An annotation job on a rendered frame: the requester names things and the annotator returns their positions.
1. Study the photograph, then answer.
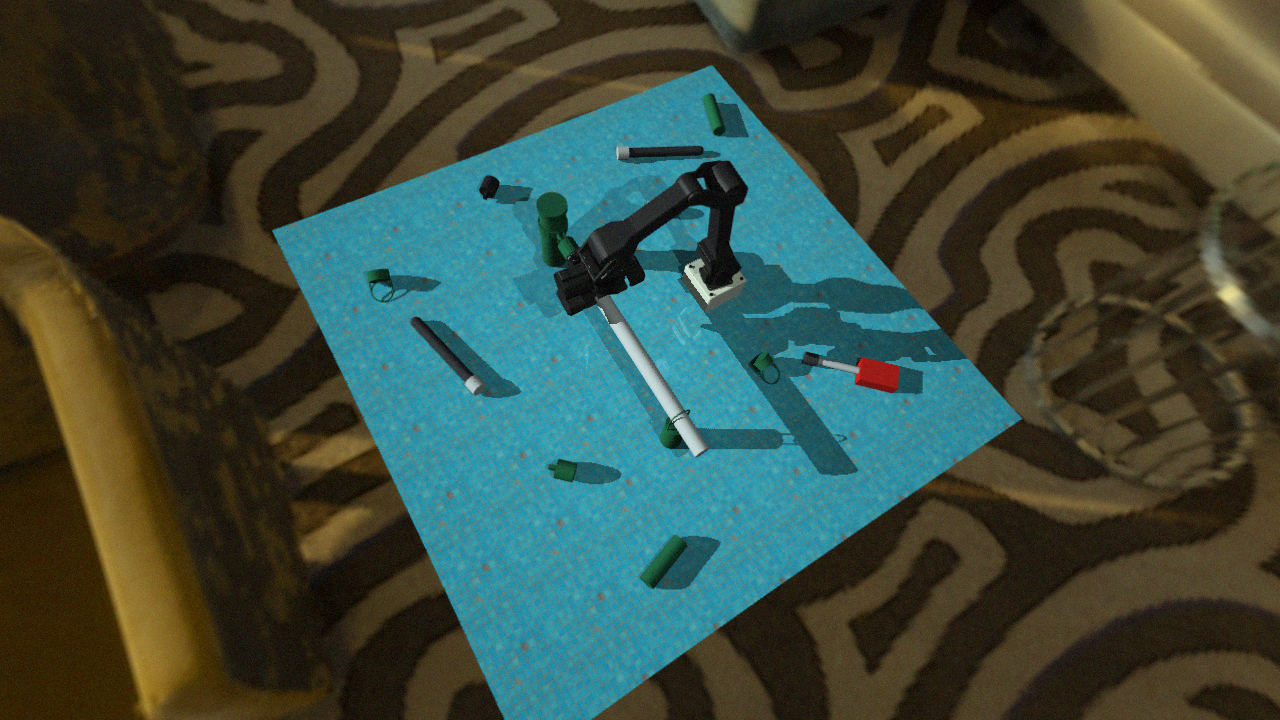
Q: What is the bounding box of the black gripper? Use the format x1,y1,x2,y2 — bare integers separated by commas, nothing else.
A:
557,256,645,316

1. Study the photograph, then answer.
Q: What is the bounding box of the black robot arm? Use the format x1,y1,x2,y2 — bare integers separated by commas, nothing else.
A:
554,160,748,301

